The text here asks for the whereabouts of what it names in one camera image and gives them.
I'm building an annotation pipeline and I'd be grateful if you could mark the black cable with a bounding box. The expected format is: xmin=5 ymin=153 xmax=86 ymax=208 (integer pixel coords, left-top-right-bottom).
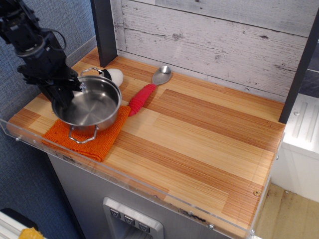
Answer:
xmin=37 ymin=27 xmax=67 ymax=52

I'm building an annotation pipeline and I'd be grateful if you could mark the white side cabinet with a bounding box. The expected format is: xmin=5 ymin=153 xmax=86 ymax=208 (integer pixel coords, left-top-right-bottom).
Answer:
xmin=271 ymin=94 xmax=319 ymax=202

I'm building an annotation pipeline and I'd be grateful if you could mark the dark grey left post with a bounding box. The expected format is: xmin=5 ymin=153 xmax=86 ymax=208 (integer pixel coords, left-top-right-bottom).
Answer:
xmin=90 ymin=0 xmax=118 ymax=67

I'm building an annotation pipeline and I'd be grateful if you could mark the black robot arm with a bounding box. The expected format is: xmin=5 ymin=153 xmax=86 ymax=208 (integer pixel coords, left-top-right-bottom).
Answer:
xmin=0 ymin=0 xmax=83 ymax=109

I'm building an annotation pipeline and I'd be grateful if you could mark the clear acrylic table guard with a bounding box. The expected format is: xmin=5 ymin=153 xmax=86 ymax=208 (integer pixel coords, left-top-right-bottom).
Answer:
xmin=0 ymin=37 xmax=286 ymax=239

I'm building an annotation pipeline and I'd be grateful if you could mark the orange knitted cloth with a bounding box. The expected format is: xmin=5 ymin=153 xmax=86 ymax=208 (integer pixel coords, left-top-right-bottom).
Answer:
xmin=42 ymin=106 xmax=131 ymax=162

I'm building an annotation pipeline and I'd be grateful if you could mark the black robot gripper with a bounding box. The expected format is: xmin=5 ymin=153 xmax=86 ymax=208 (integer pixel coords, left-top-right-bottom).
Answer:
xmin=16 ymin=37 xmax=80 ymax=109

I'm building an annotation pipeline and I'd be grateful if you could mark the stainless steel pan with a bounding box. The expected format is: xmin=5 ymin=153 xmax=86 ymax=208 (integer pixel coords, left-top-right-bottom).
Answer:
xmin=51 ymin=67 xmax=122 ymax=144

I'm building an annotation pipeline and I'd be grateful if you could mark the red handled metal spoon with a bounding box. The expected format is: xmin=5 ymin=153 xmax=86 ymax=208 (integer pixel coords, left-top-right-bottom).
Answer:
xmin=129 ymin=65 xmax=171 ymax=117

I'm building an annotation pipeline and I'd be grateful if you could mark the white egg with black band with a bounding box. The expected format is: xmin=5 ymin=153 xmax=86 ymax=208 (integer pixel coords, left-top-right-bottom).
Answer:
xmin=102 ymin=69 xmax=124 ymax=87

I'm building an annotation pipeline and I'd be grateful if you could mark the silver dispenser button panel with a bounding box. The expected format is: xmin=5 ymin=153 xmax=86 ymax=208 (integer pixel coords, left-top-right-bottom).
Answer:
xmin=103 ymin=197 xmax=164 ymax=239

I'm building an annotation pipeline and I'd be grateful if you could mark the dark grey right post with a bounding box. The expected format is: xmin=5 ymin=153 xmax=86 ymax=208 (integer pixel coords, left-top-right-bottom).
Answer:
xmin=279 ymin=10 xmax=319 ymax=124

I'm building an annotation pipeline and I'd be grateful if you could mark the dark grey post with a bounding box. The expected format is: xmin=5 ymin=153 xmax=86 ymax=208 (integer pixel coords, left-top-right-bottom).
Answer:
xmin=90 ymin=0 xmax=118 ymax=67
xmin=279 ymin=10 xmax=319 ymax=124

